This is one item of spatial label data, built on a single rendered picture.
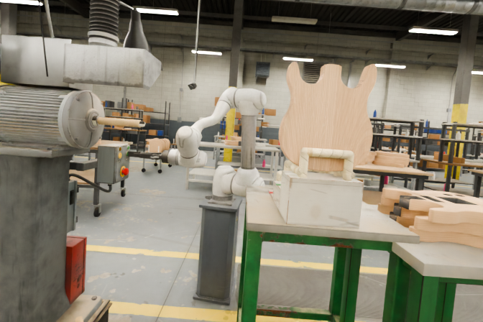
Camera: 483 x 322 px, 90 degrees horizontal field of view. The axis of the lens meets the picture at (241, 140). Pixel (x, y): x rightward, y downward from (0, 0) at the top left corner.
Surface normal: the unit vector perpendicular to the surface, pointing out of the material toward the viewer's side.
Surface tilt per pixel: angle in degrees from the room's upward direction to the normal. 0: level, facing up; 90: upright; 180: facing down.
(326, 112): 90
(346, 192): 90
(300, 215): 90
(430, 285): 90
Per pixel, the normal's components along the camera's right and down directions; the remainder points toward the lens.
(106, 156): -0.01, 0.05
